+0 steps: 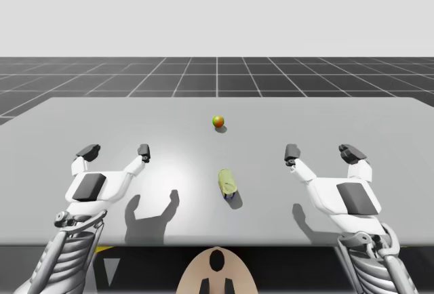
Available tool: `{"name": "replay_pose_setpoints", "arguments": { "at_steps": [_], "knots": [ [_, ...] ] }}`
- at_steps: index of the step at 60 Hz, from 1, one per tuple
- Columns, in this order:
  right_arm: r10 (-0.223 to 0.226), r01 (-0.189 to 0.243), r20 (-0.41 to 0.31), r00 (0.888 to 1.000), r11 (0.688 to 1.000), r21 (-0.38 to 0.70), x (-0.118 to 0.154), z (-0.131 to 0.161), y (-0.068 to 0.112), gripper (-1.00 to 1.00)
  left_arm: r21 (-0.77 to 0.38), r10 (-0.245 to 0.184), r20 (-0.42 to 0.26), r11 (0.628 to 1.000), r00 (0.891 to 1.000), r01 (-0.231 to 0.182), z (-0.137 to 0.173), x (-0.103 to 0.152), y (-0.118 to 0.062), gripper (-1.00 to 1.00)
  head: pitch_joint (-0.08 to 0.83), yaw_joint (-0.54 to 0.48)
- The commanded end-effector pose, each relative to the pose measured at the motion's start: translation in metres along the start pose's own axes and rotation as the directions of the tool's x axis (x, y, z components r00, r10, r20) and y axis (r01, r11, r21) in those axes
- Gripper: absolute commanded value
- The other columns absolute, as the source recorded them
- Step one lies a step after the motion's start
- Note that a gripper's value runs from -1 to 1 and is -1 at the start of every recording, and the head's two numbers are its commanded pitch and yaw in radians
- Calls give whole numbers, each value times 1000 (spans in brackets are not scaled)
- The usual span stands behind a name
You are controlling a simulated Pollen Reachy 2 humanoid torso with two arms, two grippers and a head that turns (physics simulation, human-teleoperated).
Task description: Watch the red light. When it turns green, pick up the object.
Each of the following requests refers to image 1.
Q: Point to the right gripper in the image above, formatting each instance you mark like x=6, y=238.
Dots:
x=346, y=199

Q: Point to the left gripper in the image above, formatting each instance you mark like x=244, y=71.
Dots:
x=93, y=187

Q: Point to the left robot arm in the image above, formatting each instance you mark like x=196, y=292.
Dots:
x=64, y=250

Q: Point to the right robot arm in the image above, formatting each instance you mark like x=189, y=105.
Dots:
x=376, y=260

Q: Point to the green and blue rectangular can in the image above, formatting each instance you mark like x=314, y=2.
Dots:
x=227, y=182

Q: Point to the red and green ball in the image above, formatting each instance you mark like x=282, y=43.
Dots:
x=218, y=121

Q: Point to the tan robot part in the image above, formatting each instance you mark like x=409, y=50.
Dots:
x=217, y=273

